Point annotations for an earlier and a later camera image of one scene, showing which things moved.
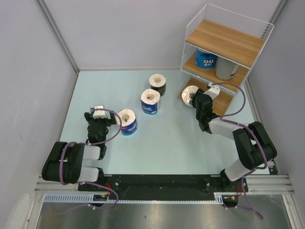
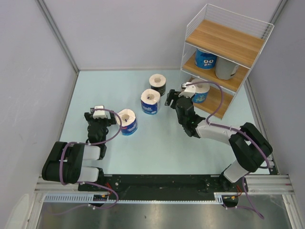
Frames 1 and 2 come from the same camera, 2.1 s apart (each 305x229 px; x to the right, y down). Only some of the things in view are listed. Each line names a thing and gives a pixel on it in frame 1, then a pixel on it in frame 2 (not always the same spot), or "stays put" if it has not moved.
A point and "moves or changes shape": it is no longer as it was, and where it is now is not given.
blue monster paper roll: x=205 y=60 stays put
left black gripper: x=89 y=117 stays put
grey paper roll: x=224 y=69 stays put
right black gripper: x=199 y=90 to x=172 y=95
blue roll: x=188 y=92 moves or changes shape
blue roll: x=129 y=122 stays put
